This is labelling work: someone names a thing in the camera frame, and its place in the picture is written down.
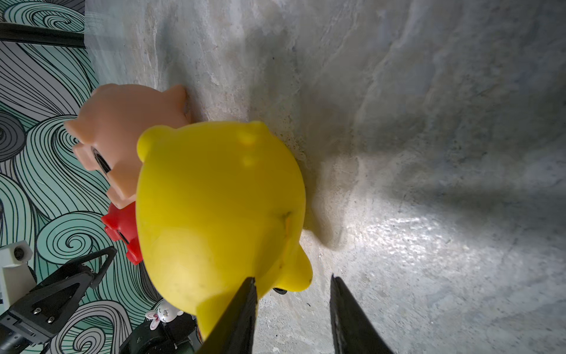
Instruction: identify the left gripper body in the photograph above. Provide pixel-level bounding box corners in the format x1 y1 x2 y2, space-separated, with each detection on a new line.
1 311 49 353

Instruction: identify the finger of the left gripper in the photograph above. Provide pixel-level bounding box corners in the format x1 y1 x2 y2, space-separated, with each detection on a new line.
8 274 90 343
66 246 117 289

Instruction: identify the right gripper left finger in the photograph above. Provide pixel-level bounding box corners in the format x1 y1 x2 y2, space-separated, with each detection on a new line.
197 277 258 354

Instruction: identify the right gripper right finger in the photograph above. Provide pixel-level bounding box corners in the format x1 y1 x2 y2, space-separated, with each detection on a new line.
330 275 394 354

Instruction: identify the red piggy bank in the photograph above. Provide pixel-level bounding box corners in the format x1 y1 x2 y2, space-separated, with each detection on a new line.
101 202 143 266

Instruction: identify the yellow piggy bank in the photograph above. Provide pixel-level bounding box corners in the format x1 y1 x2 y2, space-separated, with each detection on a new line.
136 121 313 337

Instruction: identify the peach piggy bank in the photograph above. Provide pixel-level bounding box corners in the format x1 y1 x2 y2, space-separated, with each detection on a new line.
64 84 191 209

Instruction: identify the white bunny on pink base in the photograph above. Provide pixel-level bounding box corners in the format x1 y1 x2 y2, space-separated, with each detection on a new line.
145 299 184 330

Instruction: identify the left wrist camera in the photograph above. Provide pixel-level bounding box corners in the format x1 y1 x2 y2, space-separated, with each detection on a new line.
1 240 37 311

